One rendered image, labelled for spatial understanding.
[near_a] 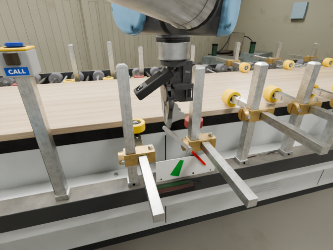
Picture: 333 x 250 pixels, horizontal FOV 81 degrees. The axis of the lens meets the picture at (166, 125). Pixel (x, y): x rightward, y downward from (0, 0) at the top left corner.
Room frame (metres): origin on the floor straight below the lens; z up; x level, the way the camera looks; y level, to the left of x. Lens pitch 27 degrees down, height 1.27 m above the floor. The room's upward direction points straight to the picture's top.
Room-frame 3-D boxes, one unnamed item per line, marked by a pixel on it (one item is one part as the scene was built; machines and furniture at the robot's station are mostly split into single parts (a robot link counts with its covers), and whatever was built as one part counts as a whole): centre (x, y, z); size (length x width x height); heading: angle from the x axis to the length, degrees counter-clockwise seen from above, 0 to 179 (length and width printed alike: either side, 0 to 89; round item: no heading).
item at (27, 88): (0.53, 0.39, 0.92); 0.05 x 0.04 x 0.45; 106
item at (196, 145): (0.68, -0.13, 0.84); 0.13 x 0.06 x 0.05; 106
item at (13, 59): (0.49, 0.37, 1.20); 0.03 x 0.01 x 0.03; 106
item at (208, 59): (5.94, -1.66, 0.46); 1.00 x 0.77 x 0.93; 45
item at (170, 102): (0.54, -0.01, 1.06); 0.05 x 0.02 x 0.09; 15
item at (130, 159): (0.61, 0.11, 0.83); 0.13 x 0.06 x 0.05; 106
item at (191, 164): (0.64, -0.08, 0.75); 0.26 x 0.01 x 0.10; 106
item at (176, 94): (0.57, -0.03, 1.12); 0.09 x 0.08 x 0.12; 105
